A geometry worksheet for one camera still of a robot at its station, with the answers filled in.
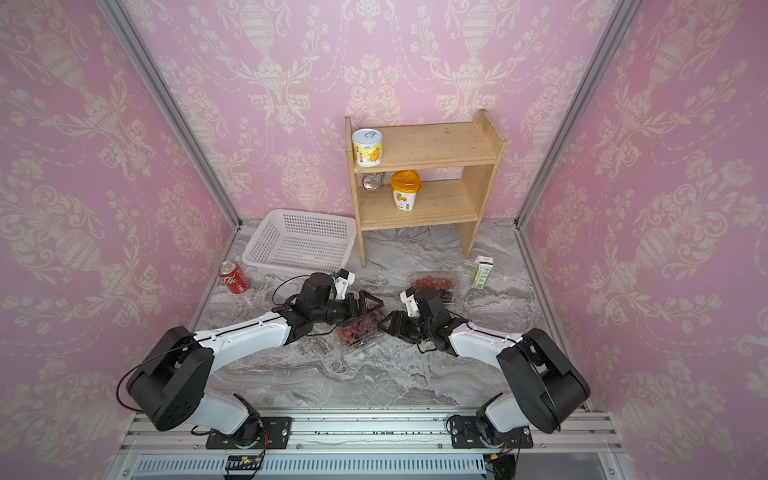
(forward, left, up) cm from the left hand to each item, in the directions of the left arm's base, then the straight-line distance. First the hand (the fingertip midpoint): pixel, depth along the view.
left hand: (376, 311), depth 82 cm
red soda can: (+14, +46, -4) cm, 48 cm away
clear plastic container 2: (+22, -25, -13) cm, 36 cm away
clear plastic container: (-3, 0, -8) cm, 9 cm away
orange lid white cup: (+33, -8, +18) cm, 38 cm away
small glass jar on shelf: (+38, +3, +15) cm, 41 cm away
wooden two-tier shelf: (+52, -19, +8) cm, 56 cm away
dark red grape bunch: (-3, +8, -7) cm, 11 cm away
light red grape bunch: (+14, -21, -8) cm, 27 cm away
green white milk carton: (+15, -32, -1) cm, 35 cm away
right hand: (-2, -2, -6) cm, 7 cm away
